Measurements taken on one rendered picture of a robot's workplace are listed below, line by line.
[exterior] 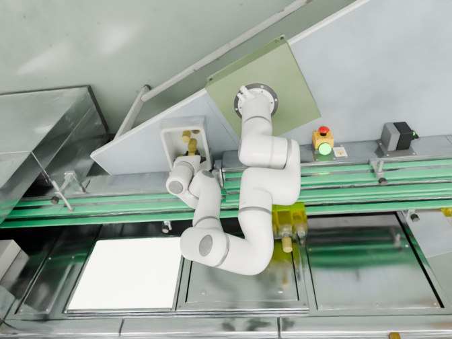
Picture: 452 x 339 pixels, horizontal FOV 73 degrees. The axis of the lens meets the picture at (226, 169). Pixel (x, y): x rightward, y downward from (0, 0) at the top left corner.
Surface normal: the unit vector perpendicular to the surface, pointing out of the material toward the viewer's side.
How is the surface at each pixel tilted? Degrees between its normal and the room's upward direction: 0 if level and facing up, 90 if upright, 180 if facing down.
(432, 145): 90
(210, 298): 90
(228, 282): 91
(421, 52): 0
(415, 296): 90
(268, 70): 1
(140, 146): 0
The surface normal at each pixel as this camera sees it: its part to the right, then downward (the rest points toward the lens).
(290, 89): -0.05, 0.66
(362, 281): -0.12, -0.77
